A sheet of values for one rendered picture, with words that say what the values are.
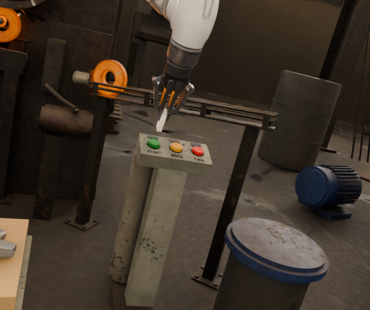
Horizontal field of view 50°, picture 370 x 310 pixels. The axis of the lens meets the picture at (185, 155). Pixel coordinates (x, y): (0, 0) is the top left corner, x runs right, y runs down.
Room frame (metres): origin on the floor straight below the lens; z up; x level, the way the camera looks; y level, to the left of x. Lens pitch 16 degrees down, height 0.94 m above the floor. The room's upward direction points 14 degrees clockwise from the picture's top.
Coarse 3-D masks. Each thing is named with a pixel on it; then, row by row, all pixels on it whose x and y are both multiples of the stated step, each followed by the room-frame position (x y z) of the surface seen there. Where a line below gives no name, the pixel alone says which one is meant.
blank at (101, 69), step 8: (104, 64) 1.71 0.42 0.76; (112, 64) 1.70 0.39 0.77; (120, 64) 1.71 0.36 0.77; (96, 72) 1.72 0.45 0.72; (104, 72) 1.71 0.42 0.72; (112, 72) 1.70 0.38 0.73; (120, 72) 1.68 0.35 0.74; (96, 80) 1.72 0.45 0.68; (104, 80) 1.73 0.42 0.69; (120, 80) 1.68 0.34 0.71; (112, 88) 1.69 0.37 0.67; (112, 96) 1.71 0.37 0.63
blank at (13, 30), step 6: (0, 12) 1.73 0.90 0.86; (6, 12) 1.74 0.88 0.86; (12, 12) 1.75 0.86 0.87; (6, 18) 1.74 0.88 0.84; (12, 18) 1.75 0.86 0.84; (18, 18) 1.76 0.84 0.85; (12, 24) 1.75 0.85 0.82; (18, 24) 1.75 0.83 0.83; (6, 30) 1.74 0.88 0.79; (12, 30) 1.75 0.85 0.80; (18, 30) 1.76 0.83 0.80; (0, 36) 1.73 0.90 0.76; (6, 36) 1.74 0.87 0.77; (12, 36) 1.75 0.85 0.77
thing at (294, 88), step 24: (288, 72) 3.88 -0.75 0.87; (288, 96) 3.79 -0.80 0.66; (312, 96) 3.71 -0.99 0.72; (336, 96) 3.82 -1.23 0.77; (288, 120) 3.75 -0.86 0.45; (312, 120) 3.71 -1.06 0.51; (264, 144) 3.88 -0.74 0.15; (288, 144) 3.72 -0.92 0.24; (312, 144) 3.74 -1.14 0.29; (288, 168) 3.71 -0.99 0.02
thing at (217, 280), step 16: (96, 112) 1.70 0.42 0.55; (96, 128) 1.70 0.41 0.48; (96, 144) 1.69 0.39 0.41; (240, 144) 1.51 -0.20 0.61; (96, 160) 1.70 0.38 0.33; (240, 160) 1.50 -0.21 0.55; (96, 176) 1.72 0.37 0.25; (240, 176) 1.50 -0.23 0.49; (80, 192) 1.70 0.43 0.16; (240, 192) 1.53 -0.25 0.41; (80, 208) 1.70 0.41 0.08; (224, 208) 1.50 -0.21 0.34; (80, 224) 1.69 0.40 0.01; (96, 224) 1.74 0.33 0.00; (224, 224) 1.50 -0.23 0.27; (224, 240) 1.50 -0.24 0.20; (208, 256) 1.51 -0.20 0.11; (208, 272) 1.50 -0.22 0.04
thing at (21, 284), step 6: (30, 240) 0.92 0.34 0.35; (30, 246) 0.90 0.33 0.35; (24, 252) 0.86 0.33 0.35; (24, 258) 0.84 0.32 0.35; (24, 264) 0.82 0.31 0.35; (24, 270) 0.80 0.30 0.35; (24, 276) 0.78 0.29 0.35; (18, 282) 0.75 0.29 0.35; (24, 282) 0.76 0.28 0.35; (18, 288) 0.73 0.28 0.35; (24, 288) 0.74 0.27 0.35; (18, 294) 0.72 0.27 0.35; (18, 300) 0.70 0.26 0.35; (18, 306) 0.68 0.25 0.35
